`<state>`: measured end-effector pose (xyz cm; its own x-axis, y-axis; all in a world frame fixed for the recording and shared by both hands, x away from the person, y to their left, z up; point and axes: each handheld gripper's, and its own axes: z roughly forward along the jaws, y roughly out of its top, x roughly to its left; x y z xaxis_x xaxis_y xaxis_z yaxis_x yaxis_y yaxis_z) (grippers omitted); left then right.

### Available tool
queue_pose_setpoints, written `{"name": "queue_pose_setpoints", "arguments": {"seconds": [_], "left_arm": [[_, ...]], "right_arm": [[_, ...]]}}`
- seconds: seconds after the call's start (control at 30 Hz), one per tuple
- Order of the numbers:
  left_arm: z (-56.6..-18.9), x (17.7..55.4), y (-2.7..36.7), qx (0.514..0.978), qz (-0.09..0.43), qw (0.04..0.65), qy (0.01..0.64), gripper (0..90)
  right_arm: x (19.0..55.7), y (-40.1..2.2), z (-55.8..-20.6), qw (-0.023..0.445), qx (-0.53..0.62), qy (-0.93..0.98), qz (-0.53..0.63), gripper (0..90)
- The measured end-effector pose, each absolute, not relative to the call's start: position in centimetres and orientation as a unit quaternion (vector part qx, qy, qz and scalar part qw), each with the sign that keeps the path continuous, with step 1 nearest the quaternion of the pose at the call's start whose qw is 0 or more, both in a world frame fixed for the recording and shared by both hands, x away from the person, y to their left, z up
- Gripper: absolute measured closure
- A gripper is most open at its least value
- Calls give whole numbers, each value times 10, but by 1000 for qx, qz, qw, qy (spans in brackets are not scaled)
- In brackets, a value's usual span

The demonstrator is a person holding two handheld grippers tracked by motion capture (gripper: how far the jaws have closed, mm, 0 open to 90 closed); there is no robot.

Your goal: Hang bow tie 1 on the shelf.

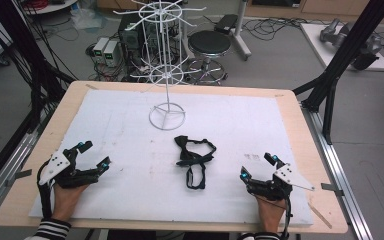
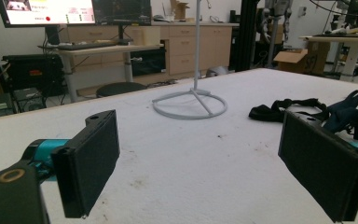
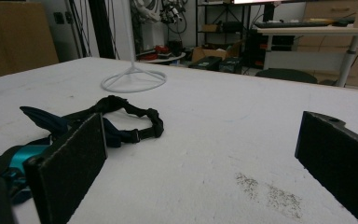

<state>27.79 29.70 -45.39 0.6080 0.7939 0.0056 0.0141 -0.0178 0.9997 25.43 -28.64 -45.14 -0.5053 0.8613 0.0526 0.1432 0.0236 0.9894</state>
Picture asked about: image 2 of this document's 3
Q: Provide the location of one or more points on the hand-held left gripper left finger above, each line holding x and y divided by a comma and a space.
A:
88, 161

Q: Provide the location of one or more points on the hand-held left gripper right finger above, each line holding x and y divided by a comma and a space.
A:
318, 168

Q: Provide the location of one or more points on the black bow tie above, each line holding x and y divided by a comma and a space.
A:
265, 112

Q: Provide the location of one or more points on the large cardboard box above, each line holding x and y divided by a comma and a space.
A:
317, 59

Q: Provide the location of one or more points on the white workbench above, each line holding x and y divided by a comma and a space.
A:
352, 54

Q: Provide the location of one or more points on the black round stool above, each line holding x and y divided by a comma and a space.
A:
121, 88

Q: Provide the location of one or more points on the white foam board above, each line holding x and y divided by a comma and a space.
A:
183, 174

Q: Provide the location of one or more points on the black computer tower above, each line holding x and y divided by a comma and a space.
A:
34, 73

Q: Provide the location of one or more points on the black keyboard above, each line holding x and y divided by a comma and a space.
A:
87, 46

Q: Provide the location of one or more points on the grey robot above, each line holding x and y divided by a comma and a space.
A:
275, 18

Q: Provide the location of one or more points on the black case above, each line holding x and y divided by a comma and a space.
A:
149, 62

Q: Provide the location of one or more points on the desk with white legs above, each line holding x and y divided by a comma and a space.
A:
121, 48

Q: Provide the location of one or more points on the wooden drawer cabinet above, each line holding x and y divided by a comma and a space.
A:
183, 46

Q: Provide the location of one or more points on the monitor with dark screen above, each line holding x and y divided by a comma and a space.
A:
121, 11

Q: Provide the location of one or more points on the monitor with bright screen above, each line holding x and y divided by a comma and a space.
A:
43, 12

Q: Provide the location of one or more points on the small open cardboard box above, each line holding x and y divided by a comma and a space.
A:
180, 11

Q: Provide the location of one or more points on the black metal frame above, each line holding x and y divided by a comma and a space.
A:
247, 31

